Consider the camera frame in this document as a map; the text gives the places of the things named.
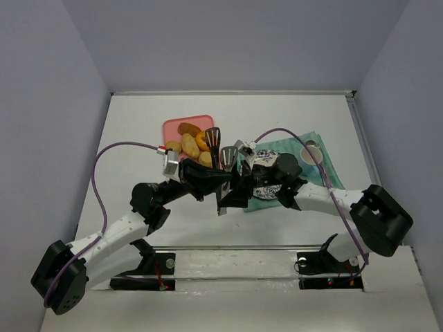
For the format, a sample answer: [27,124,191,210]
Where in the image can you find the round yellow bun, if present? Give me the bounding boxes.
[165,140,182,154]
[198,151,213,168]

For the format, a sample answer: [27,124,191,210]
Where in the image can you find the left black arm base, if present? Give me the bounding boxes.
[109,240,176,291]

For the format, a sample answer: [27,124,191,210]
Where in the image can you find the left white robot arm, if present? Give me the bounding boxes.
[31,159,235,315]

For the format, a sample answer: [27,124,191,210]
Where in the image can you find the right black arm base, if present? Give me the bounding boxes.
[293,234,363,290]

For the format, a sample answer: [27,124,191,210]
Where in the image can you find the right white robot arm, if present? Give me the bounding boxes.
[217,153,413,264]

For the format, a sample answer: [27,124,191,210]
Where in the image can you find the long tan bread roll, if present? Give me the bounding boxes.
[181,133,200,159]

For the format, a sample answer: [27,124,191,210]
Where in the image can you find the dark brown oval bread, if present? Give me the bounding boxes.
[177,122,201,138]

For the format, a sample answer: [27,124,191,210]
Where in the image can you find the blue floral ceramic plate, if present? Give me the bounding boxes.
[253,149,281,201]

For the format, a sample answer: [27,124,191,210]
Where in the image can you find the orange glazed donut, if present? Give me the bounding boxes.
[195,131,210,152]

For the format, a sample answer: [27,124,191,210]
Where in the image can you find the teal green cloth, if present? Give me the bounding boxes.
[243,131,344,213]

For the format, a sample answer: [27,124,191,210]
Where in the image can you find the pink plastic tray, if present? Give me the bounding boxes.
[162,115,215,145]

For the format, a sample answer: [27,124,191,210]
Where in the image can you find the light blue mug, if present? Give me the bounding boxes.
[298,145,323,176]

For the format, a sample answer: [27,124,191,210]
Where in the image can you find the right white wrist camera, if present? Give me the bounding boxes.
[234,140,257,169]

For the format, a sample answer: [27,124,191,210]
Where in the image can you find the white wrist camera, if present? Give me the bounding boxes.
[156,146,180,182]
[234,140,257,169]

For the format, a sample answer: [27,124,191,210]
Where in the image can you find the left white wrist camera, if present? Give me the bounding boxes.
[156,146,180,182]

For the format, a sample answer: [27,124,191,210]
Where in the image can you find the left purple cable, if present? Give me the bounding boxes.
[43,140,163,308]

